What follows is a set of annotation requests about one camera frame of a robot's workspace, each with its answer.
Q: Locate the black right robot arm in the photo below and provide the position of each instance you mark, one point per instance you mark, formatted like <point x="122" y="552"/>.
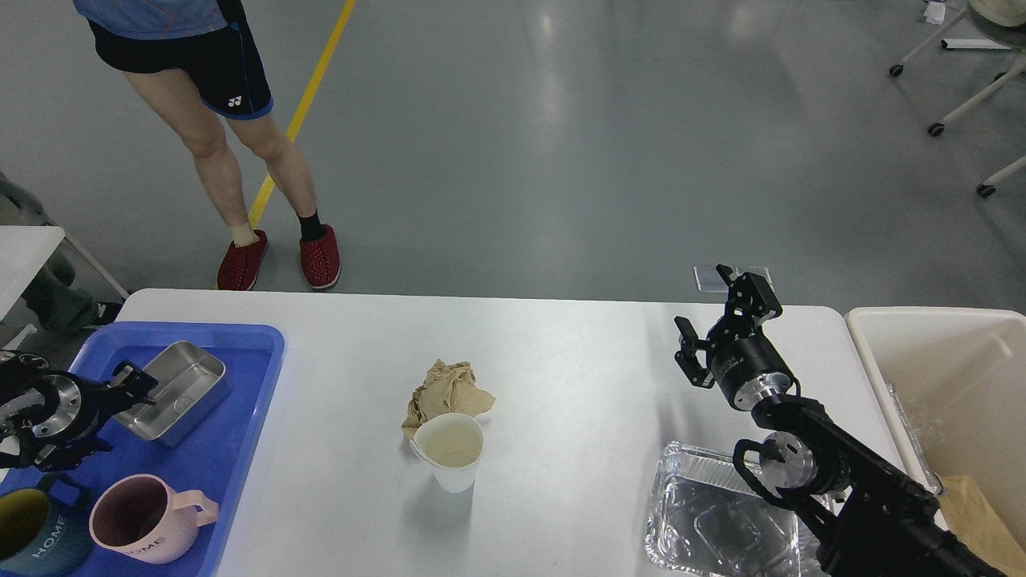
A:
<point x="869" y="517"/>

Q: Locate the pink mug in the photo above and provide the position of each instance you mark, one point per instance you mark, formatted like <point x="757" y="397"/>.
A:
<point x="142" y="517"/>

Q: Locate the standing person in shorts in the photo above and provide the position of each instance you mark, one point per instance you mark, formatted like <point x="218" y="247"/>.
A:
<point x="197" y="66"/>

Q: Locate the beige plastic bin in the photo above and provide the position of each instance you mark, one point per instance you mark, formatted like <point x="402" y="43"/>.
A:
<point x="951" y="383"/>

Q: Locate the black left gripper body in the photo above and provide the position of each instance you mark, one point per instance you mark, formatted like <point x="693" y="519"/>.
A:
<point x="70" y="405"/>

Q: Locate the aluminium foil tray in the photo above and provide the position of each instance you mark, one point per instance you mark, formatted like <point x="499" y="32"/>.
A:
<point x="704" y="520"/>

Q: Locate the white side table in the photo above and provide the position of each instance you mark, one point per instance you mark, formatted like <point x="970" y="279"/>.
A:
<point x="24" y="251"/>

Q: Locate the white paper cup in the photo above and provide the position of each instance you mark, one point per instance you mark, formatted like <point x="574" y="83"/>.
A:
<point x="451" y="445"/>

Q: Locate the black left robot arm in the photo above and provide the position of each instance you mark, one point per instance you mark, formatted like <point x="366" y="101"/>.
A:
<point x="19" y="372"/>

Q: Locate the dark blue yellow mug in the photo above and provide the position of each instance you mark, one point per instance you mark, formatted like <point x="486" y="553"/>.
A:
<point x="45" y="528"/>

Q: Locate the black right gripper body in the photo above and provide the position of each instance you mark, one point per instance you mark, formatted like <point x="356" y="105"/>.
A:
<point x="745" y="364"/>

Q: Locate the blue plastic bin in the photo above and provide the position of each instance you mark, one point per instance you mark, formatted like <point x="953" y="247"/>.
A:
<point x="214" y="457"/>

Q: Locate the small steel tray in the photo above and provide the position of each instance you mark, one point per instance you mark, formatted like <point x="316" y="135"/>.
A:
<point x="191" y="383"/>

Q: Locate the crumpled brown paper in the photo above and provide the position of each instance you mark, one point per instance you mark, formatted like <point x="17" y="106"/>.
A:
<point x="447" y="388"/>

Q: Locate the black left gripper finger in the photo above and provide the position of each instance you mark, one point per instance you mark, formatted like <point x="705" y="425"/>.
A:
<point x="69" y="452"/>
<point x="130" y="386"/>

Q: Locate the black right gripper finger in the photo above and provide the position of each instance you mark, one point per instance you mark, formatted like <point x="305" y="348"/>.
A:
<point x="686" y="357"/>
<point x="751" y="299"/>

